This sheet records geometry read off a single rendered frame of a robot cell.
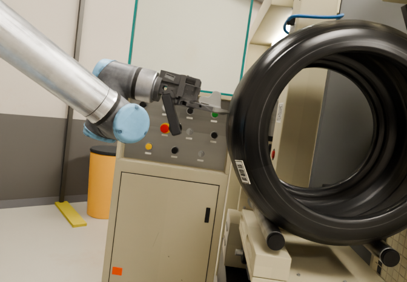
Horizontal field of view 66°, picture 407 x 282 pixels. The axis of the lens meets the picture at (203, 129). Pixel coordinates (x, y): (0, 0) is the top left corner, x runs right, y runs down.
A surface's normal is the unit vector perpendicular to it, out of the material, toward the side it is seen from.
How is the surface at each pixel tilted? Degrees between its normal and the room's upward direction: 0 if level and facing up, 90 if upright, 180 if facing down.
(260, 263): 90
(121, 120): 90
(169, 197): 90
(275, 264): 90
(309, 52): 81
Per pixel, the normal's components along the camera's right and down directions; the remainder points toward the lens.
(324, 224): -0.08, 0.25
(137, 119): 0.66, 0.13
